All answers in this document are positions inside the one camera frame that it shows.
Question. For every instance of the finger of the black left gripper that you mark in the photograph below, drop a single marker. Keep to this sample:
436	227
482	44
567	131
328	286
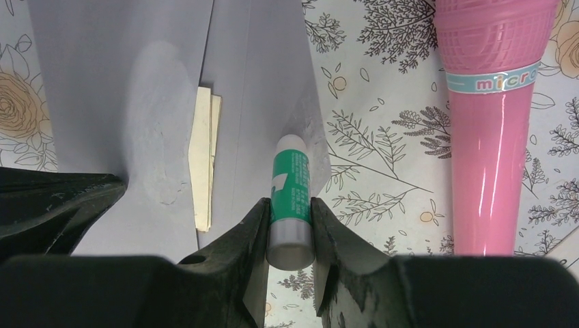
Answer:
49	213

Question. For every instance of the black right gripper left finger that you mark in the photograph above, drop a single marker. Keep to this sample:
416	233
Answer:
221	285

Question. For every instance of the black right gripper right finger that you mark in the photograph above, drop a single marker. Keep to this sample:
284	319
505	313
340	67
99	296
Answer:
357	285

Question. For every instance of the green white glue stick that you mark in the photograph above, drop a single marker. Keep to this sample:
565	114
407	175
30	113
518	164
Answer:
290	238

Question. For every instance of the floral patterned table mat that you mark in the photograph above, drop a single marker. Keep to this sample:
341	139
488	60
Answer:
384	104

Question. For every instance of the pink microphone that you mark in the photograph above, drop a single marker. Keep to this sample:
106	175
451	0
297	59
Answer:
491	52

